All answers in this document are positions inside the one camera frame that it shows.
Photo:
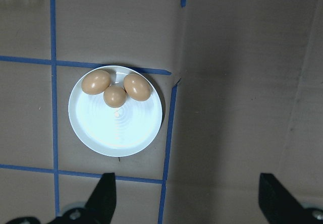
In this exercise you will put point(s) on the white round plate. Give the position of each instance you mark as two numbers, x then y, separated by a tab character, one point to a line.
116	133

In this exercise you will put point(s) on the brown egg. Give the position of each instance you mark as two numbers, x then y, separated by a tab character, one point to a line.
114	97
96	82
137	87

